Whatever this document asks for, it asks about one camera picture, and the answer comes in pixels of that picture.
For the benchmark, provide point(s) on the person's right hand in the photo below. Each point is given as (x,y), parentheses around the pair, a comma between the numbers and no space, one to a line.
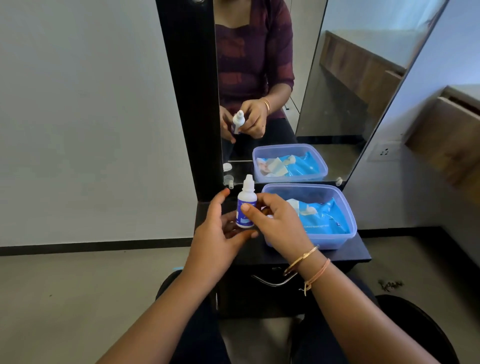
(285,228)

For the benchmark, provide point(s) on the person's left hand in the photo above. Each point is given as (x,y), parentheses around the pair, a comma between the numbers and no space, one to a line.
(210,247)

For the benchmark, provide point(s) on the person's right thumb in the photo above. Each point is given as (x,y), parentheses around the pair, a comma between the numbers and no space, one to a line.
(253,217)

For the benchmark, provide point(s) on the person's left thumb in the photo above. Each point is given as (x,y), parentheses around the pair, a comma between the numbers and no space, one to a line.
(218,206)

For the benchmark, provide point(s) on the white dropper bottle blue label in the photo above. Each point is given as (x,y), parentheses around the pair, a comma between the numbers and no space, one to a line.
(246,197)

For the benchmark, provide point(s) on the person's left forearm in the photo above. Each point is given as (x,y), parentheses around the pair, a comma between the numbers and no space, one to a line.
(157,322)

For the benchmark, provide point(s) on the person's right forearm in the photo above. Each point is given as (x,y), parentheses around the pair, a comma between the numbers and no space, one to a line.
(356,318)

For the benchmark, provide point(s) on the gold bangle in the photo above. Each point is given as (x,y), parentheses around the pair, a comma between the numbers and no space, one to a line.
(300,259)

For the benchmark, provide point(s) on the blue plastic packet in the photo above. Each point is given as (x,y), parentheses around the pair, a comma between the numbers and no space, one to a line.
(330,221)

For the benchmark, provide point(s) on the clear plastic storage container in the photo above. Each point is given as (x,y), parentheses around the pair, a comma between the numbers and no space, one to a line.
(337,240)

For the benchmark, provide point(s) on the black dressing table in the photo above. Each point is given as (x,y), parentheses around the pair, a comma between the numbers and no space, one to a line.
(191,112)

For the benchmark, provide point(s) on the person's legs in dark trousers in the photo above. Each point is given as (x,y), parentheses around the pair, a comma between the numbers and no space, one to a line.
(202,337)

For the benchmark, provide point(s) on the dark debris clump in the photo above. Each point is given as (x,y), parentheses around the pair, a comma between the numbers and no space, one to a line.
(390,285)

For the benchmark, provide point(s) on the black chair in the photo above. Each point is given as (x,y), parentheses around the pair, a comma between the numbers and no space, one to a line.
(420,326)

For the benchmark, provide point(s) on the white wall socket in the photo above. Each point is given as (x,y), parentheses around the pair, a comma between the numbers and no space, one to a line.
(385,151)

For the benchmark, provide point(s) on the wall mirror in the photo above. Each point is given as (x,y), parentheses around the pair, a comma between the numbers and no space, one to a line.
(356,93)

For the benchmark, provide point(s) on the wooden wall cabinet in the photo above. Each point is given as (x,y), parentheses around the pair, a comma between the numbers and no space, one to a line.
(446,138)

